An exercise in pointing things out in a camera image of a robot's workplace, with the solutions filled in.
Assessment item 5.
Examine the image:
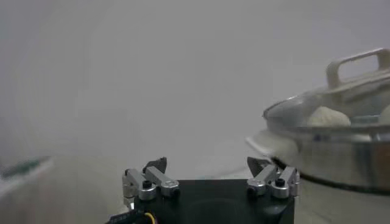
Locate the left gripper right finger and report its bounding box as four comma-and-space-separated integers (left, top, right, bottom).
246, 156, 301, 200

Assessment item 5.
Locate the glass lid with cream handle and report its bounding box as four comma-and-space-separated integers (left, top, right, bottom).
263, 47, 390, 128

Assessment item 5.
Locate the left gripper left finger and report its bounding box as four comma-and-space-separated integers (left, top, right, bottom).
121, 156, 180, 211

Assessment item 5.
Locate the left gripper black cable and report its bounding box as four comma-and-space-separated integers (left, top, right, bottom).
105, 209, 156, 224

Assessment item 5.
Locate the cream electric cooking pot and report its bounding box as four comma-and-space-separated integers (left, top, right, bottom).
271, 156, 390, 224

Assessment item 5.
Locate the white steamed baozi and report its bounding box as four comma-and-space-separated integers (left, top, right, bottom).
306, 105, 352, 127

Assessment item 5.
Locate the white side table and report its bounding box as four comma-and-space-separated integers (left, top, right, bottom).
0, 156, 54, 197

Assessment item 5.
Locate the green and white flat box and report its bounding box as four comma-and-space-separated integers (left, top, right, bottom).
2, 157, 44, 180

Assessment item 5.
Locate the perforated steel steamer basket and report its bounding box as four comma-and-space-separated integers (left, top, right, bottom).
245, 121, 390, 193

